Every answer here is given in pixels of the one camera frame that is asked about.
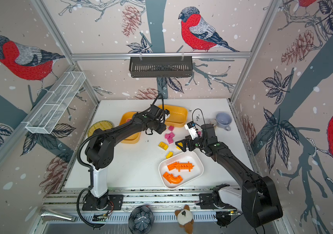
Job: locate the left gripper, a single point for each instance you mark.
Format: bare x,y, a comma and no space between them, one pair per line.
163,126

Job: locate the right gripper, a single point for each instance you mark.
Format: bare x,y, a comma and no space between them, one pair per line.
189,140

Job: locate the yellow lego arch brick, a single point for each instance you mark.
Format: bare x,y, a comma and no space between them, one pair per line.
163,145

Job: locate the orange long studded lego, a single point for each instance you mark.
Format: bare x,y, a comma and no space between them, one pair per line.
180,166

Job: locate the orange curved lego piece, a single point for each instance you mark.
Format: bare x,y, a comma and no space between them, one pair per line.
172,179

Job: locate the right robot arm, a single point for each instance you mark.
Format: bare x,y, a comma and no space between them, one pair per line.
256,197

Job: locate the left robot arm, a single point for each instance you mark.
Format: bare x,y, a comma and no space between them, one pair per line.
97,152

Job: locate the small yellow lego brick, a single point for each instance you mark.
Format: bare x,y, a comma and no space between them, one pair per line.
169,155

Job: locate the wide yellow bin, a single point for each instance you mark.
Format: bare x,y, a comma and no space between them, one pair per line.
178,116

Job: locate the narrow yellow bin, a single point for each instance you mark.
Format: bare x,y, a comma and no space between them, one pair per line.
132,136

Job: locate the white tray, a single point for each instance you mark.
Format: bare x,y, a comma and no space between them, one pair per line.
187,176

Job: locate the lavender mug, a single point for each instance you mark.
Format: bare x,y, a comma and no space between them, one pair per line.
223,120

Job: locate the yellow woven coaster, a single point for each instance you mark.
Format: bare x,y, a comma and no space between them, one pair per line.
103,125

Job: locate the plush toy animal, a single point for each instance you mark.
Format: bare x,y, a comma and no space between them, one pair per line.
185,219

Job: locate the black flower-shaped dish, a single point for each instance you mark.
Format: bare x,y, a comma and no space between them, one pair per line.
141,220

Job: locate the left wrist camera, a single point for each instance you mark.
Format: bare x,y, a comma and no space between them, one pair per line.
166,113

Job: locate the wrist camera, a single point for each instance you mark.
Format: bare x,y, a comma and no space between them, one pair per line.
166,113
191,128

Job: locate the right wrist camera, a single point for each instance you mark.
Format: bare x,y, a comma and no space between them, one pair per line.
191,128

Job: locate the black wall basket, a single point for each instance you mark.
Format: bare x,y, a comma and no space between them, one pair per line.
161,67

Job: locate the white wire mesh shelf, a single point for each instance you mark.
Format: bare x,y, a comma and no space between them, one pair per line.
58,100

